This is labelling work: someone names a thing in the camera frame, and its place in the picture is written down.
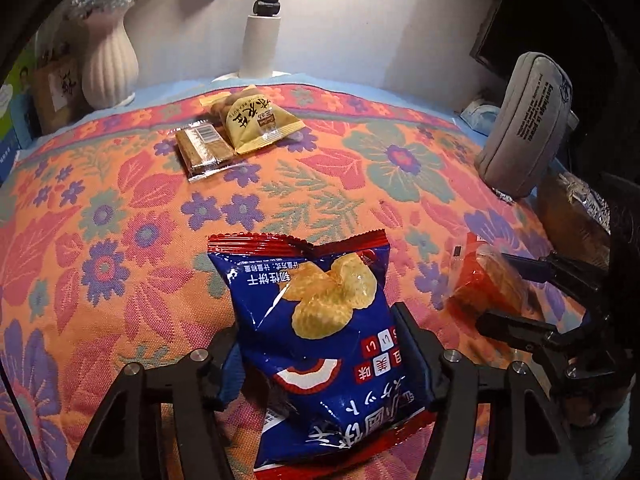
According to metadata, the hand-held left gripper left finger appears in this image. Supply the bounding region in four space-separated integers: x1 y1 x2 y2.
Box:
65 324 242 480

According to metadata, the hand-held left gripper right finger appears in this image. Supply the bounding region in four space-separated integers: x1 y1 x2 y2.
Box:
392 303 583 480

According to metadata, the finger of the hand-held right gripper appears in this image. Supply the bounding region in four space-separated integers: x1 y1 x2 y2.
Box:
500 251 603 303
474 309 571 361

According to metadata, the orange cake packet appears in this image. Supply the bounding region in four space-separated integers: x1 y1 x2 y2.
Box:
445 232 541 328

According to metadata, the brown bread package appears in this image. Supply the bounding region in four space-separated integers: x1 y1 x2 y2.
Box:
536 170 615 267

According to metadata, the blue chip packet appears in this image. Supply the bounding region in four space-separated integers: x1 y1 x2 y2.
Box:
207 229 440 476

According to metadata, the person's right forearm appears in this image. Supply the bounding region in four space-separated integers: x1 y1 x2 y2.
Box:
580 402 640 480

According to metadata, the person's right hand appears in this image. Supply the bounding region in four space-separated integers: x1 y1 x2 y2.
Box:
564 390 628 430

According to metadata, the clear cracker packet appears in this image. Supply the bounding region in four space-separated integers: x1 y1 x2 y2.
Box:
567 179 613 226

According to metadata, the floral printed tablecloth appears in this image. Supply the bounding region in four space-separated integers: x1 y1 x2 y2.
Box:
0 82 608 480

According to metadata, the grey pencil case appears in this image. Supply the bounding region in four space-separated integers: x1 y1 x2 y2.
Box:
474 51 580 199

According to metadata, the light blue cloth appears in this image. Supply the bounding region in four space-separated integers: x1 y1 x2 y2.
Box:
459 99 502 137

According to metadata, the brown biscuit packet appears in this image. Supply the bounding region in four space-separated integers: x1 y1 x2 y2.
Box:
174 119 237 184

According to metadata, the yellow peanut packet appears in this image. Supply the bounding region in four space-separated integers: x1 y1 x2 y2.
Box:
199 84 306 156

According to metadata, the stack of books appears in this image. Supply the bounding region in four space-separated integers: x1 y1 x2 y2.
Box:
0 52 43 183

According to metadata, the white ribbed vase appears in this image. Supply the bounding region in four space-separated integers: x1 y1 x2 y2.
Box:
81 9 140 110

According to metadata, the white desk lamp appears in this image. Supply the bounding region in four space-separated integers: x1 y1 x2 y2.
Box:
214 0 297 84

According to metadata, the green book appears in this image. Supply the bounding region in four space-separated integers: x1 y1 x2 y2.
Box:
0 52 40 116

